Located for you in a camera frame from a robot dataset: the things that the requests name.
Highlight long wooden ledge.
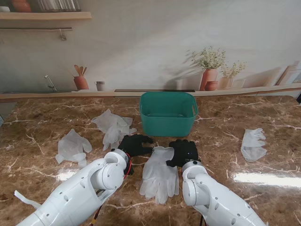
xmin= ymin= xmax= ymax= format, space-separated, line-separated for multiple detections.
xmin=0 ymin=82 xmax=301 ymax=104

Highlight row of glass jars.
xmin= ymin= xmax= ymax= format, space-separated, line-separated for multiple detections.
xmin=37 ymin=0 xmax=82 ymax=12

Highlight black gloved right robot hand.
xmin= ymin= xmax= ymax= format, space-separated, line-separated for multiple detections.
xmin=166 ymin=139 xmax=202 ymax=168

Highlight red black left arm cables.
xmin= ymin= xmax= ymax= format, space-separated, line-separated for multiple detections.
xmin=90 ymin=153 xmax=134 ymax=226

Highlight small round terracotta pot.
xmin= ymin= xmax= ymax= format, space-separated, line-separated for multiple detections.
xmin=204 ymin=81 xmax=219 ymax=91

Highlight white zip tie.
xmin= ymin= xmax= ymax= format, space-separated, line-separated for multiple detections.
xmin=14 ymin=190 xmax=42 ymax=210

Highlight tall terracotta vase with plant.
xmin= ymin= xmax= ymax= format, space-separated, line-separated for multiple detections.
xmin=185 ymin=46 xmax=226 ymax=91

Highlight leaning wooden board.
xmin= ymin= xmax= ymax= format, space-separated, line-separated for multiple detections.
xmin=275 ymin=65 xmax=301 ymax=86

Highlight terracotta utensil pot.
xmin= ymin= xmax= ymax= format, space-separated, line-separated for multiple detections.
xmin=73 ymin=65 xmax=90 ymax=90

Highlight metal faucet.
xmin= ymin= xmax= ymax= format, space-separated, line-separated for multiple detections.
xmin=44 ymin=74 xmax=58 ymax=92

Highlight wooden wall shelf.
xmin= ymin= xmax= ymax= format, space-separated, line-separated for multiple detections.
xmin=0 ymin=11 xmax=92 ymax=21

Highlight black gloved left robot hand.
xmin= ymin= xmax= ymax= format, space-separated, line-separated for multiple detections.
xmin=117 ymin=134 xmax=155 ymax=158

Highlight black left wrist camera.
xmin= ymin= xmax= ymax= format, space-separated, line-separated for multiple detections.
xmin=124 ymin=162 xmax=134 ymax=176

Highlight glass vase with flowers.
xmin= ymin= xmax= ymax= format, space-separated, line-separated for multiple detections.
xmin=218 ymin=61 xmax=247 ymax=90

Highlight teal plastic basket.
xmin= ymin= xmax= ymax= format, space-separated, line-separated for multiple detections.
xmin=139 ymin=91 xmax=198 ymax=138

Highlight metal wall rail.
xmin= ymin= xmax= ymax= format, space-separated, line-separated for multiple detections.
xmin=0 ymin=27 xmax=72 ymax=31

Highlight terracotta pot on shelf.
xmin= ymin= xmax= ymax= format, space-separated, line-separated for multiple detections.
xmin=11 ymin=0 xmax=32 ymax=13

